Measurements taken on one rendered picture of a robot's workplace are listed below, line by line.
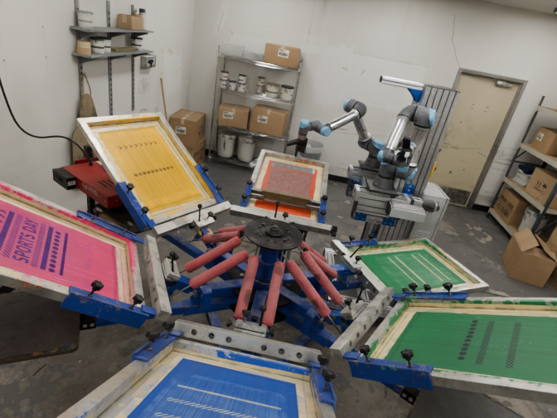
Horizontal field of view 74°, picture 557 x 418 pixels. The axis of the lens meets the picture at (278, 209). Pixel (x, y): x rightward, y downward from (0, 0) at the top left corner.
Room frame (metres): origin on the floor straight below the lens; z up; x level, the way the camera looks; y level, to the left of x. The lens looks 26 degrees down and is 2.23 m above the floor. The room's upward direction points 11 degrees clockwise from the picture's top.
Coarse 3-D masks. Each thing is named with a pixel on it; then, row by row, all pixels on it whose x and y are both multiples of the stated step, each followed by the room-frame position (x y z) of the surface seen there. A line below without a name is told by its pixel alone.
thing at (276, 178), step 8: (272, 168) 2.85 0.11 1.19; (280, 168) 2.87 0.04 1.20; (264, 176) 2.74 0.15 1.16; (272, 176) 2.76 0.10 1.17; (280, 176) 2.78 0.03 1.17; (288, 176) 2.80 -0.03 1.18; (264, 184) 2.64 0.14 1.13; (272, 184) 2.66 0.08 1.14; (280, 184) 2.68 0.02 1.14; (288, 184) 2.69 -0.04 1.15; (256, 200) 2.45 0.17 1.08; (264, 208) 2.38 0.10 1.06; (272, 208) 2.39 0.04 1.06; (280, 208) 2.41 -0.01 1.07
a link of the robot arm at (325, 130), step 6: (360, 102) 3.11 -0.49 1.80; (354, 108) 3.06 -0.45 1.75; (360, 108) 3.04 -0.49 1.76; (348, 114) 2.99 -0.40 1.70; (354, 114) 3.00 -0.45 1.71; (360, 114) 3.01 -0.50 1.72; (336, 120) 2.93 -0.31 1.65; (342, 120) 2.94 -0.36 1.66; (348, 120) 2.97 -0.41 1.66; (318, 126) 2.90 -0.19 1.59; (324, 126) 2.87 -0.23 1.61; (330, 126) 2.88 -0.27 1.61; (336, 126) 2.91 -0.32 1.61; (318, 132) 2.88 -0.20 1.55; (324, 132) 2.83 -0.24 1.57; (330, 132) 2.86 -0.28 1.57
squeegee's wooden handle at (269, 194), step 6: (264, 192) 2.42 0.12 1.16; (270, 192) 2.42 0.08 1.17; (276, 192) 2.42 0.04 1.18; (282, 192) 2.43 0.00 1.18; (270, 198) 2.43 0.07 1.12; (276, 198) 2.43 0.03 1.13; (282, 198) 2.42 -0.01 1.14; (288, 198) 2.42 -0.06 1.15; (294, 198) 2.41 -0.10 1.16; (300, 198) 2.41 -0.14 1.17; (306, 198) 2.41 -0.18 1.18; (300, 204) 2.42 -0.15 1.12; (306, 204) 2.42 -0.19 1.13
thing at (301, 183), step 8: (296, 176) 2.81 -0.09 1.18; (304, 176) 2.83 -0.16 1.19; (312, 176) 2.85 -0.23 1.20; (296, 184) 2.71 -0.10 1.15; (304, 184) 2.73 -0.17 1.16; (312, 184) 2.75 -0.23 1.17; (288, 192) 2.60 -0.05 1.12; (296, 192) 2.61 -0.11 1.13; (304, 192) 2.63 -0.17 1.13; (312, 192) 2.65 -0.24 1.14; (288, 208) 2.42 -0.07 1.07; (296, 208) 2.44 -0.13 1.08; (304, 208) 2.45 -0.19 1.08; (304, 216) 2.37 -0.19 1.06
